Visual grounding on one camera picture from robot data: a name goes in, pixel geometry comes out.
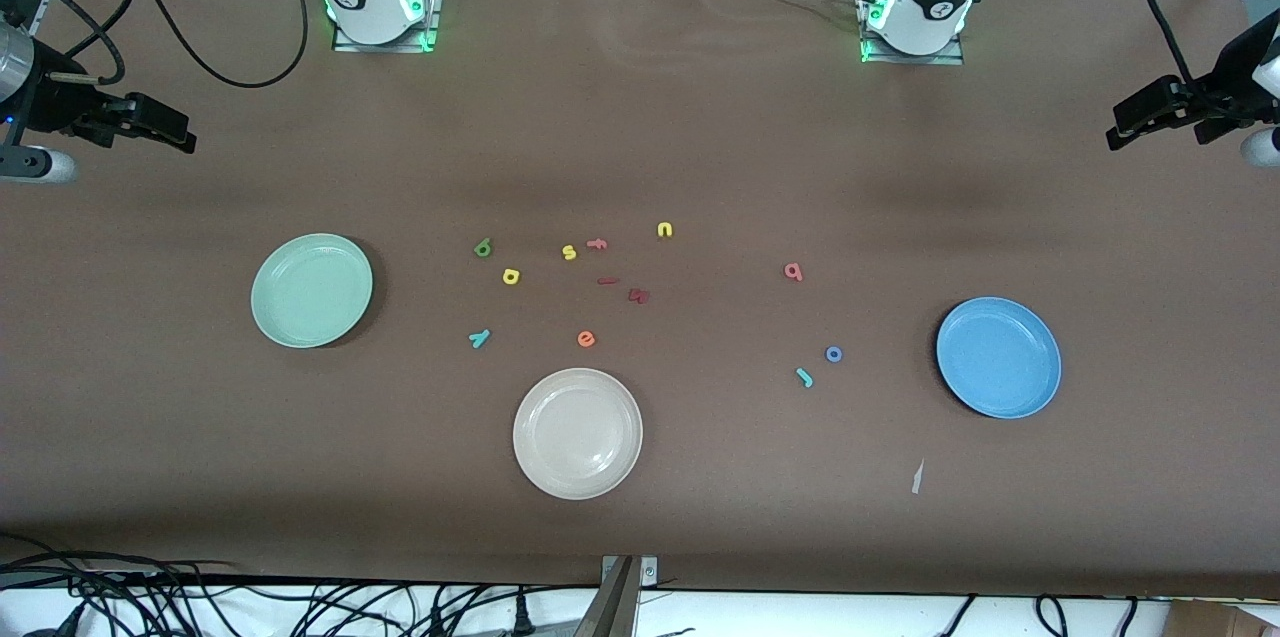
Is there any light green plate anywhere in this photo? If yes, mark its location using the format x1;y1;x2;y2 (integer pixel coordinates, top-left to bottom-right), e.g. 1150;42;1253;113
250;233;374;350

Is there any blue plate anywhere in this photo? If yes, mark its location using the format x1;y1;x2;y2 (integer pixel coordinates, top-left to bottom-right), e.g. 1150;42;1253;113
936;296;1062;420

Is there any brown cardboard box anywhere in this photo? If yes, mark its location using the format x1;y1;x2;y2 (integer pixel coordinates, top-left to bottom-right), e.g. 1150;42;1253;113
1165;600;1280;637

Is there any cream white plate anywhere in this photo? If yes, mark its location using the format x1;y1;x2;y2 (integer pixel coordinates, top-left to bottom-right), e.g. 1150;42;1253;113
512;367;644;501

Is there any grey metal beam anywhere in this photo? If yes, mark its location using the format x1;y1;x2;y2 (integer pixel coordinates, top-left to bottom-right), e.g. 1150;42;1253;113
572;557;641;637

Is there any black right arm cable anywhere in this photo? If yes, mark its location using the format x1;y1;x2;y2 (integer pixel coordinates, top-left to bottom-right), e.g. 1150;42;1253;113
0;0;129;84
112;0;311;89

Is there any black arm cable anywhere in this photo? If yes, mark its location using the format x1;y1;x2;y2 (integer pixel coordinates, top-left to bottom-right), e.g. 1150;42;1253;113
0;0;129;84
1140;0;1201;86
112;0;311;89

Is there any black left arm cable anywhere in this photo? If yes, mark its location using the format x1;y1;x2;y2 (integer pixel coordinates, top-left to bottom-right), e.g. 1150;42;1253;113
1140;0;1201;86

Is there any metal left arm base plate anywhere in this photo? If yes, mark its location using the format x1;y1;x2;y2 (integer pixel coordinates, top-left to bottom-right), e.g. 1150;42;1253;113
858;0;966;67

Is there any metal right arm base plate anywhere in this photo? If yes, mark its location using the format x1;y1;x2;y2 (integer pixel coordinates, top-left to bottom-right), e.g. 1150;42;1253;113
332;0;443;54

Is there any silver metal bracket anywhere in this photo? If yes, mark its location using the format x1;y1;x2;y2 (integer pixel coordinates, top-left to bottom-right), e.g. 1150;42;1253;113
600;555;660;589

